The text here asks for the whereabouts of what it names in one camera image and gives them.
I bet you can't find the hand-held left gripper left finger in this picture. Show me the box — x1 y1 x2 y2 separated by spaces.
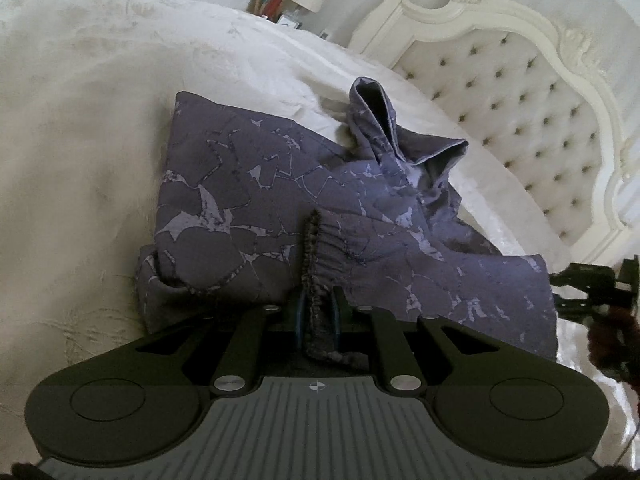
135 294 307 396

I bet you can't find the white bed blanket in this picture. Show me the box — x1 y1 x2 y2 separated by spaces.
0 0 640 466

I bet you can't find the purple marble-print hoodie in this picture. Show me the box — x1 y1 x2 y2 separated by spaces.
134 76 560 367

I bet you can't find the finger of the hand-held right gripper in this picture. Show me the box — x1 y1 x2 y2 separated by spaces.
549 263 620 289
552 294 606 319

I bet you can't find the white tufted headboard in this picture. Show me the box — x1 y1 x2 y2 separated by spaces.
347 0 640 267

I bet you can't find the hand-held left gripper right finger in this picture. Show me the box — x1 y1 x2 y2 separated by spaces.
327 285 501 396

